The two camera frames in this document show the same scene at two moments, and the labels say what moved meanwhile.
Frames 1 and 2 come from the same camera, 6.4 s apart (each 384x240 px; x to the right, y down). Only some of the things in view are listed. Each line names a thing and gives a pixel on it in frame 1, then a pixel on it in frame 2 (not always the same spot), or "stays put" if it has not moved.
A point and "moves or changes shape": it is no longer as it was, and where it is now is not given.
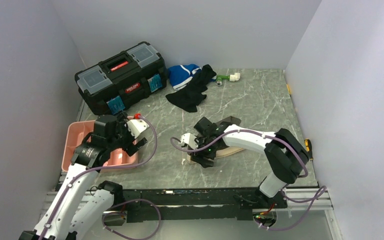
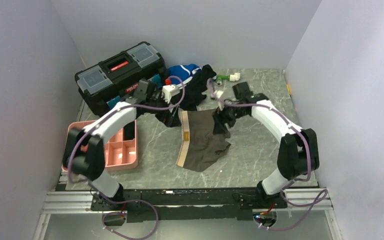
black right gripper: [199, 152] to [219, 120]
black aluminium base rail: [251, 204] stays put
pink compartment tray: [75, 133] stays put
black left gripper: [121, 120] to [166, 116]
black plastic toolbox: [118, 82] stays put
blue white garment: [179, 76] stays put
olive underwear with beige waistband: [208, 161] moves or changes shape
